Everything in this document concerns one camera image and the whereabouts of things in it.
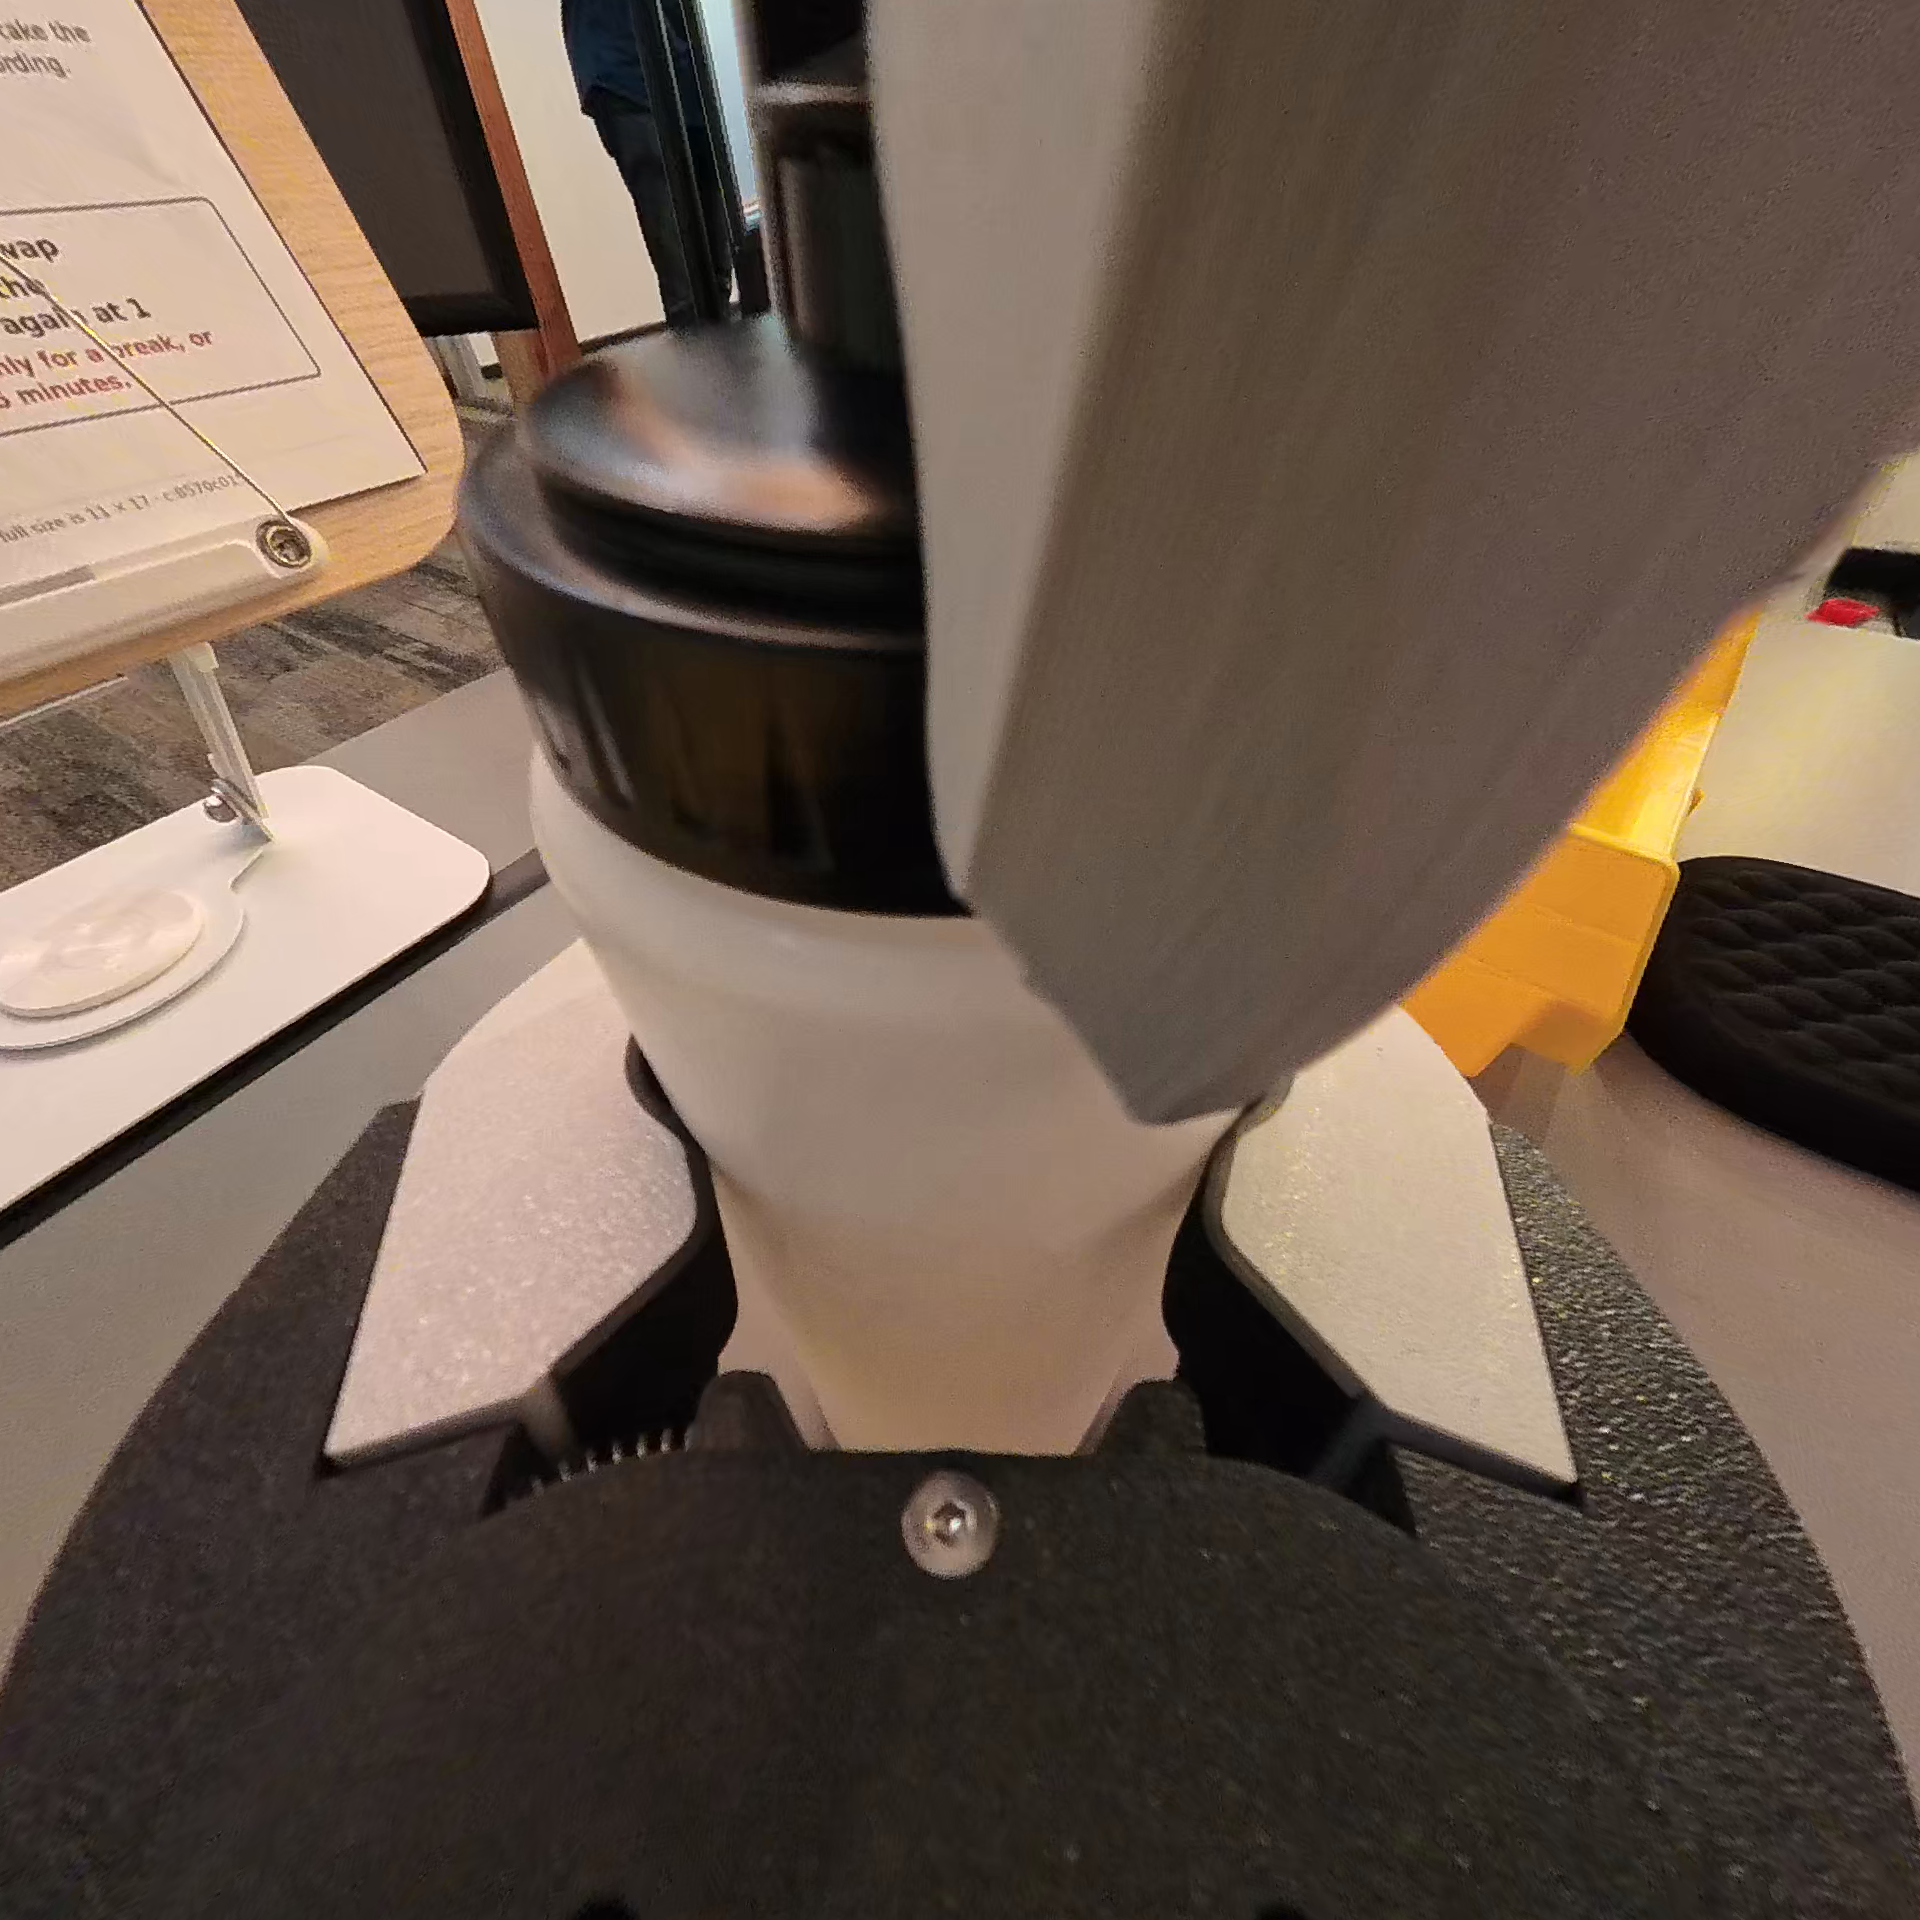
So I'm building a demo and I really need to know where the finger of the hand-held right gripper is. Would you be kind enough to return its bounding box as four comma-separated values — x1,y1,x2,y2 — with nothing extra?
868,0,1920,1128

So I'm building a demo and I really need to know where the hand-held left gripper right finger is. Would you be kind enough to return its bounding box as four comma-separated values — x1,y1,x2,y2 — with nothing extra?
1162,1009,1579,1496

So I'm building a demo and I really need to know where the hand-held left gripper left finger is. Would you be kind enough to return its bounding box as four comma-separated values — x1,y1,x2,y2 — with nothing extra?
325,959,741,1471

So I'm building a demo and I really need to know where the white plastic bottle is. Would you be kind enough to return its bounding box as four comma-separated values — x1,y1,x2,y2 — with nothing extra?
529,750,1280,1452

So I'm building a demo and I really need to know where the yellow plastic bin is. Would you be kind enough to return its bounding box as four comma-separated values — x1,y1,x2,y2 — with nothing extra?
1401,607,1763,1073

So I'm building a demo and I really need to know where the black bottle lid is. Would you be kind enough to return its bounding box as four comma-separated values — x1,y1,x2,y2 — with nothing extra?
457,142,971,920

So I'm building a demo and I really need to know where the white board stand base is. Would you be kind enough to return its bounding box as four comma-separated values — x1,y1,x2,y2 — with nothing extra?
0,648,493,1207

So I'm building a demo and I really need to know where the black textured mat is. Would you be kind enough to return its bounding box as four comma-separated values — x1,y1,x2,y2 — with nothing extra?
1626,855,1920,1195

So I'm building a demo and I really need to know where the small black box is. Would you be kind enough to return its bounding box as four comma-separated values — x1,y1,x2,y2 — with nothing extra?
1805,550,1920,641

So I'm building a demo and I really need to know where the brown wooden leg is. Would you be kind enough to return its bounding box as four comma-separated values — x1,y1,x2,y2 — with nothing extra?
446,0,581,406

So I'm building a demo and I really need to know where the wooden instruction sheet board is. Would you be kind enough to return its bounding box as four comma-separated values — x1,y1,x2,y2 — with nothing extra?
0,0,464,722

